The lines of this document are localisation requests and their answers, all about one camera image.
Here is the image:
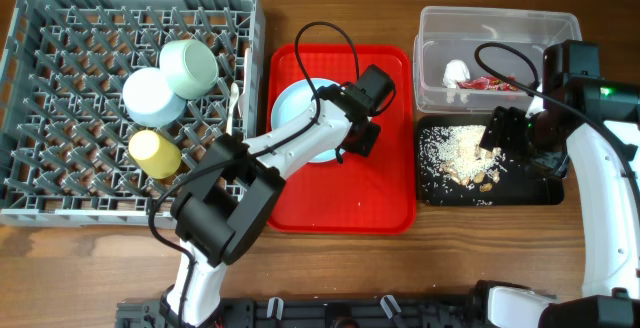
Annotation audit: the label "red snack wrapper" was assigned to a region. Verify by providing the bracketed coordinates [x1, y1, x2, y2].
[457, 76, 517, 91]

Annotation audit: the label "rice and food scraps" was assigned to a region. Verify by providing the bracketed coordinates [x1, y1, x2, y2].
[417, 125, 506, 206]

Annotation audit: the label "light blue plate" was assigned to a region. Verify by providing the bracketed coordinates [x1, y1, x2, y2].
[270, 78, 337, 164]

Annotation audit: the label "white napkin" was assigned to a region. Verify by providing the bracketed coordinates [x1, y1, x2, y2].
[442, 59, 470, 104]

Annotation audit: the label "white plastic spoon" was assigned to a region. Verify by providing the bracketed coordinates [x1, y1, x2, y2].
[225, 82, 240, 136]

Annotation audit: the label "green bowl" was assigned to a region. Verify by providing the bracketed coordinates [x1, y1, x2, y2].
[159, 39, 219, 100]

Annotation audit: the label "yellow plastic cup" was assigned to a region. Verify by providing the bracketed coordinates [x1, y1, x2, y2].
[128, 130, 181, 179]

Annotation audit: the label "light blue saucer bowl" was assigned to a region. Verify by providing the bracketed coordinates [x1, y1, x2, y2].
[122, 67, 186, 128]

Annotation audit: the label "white plastic fork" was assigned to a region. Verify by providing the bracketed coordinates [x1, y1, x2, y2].
[238, 48, 251, 118]

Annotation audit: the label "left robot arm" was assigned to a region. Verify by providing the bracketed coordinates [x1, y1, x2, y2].
[161, 65, 395, 327]

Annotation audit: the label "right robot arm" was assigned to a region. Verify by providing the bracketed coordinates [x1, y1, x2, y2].
[474, 40, 639, 327]

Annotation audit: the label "black waste tray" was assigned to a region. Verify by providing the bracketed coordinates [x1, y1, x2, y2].
[416, 114, 564, 206]

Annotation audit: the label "grey dishwasher rack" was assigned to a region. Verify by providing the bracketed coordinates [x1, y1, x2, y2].
[1, 0, 265, 227]

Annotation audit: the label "red plastic tray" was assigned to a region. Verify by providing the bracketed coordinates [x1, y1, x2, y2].
[268, 43, 416, 235]

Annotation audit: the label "clear plastic bin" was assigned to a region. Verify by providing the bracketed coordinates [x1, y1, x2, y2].
[413, 6, 582, 114]

